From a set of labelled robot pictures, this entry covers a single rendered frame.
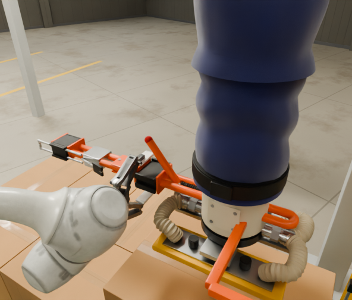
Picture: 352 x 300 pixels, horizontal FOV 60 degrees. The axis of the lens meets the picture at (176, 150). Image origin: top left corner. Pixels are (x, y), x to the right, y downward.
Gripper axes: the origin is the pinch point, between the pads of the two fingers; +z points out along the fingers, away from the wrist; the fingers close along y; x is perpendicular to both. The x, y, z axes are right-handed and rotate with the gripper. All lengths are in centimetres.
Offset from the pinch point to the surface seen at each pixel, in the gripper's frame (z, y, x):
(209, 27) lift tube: -9.7, -43.4, 21.2
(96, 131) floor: 190, 124, -211
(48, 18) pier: 729, 92, -903
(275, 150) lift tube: -5.7, -20.9, 35.0
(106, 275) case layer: 3, 70, -30
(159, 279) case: -11.2, 29.4, 9.2
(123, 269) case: -13.6, 29.4, -2.3
